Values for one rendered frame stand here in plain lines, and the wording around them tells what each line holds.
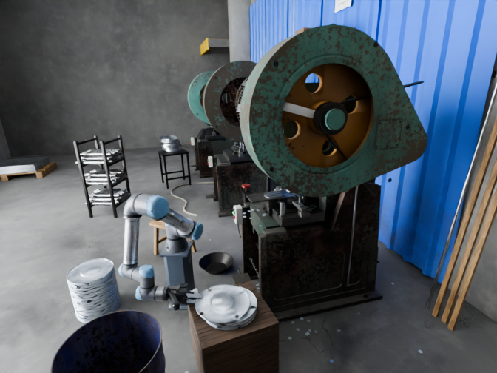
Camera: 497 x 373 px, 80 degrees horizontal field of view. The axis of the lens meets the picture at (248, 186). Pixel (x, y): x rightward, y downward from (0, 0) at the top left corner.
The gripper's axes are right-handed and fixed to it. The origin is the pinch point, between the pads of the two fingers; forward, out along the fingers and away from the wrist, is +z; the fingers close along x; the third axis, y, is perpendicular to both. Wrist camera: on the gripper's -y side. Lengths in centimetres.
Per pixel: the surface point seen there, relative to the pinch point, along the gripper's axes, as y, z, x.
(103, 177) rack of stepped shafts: 203, -155, 0
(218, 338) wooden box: -21.6, 12.4, 5.1
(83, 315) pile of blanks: 26, -85, 40
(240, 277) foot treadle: 52, 19, 24
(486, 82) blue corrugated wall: 63, 165, -115
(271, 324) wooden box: -12.7, 38.2, 3.7
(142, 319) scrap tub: -18.6, -24.9, -1.7
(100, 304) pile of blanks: 28, -73, 32
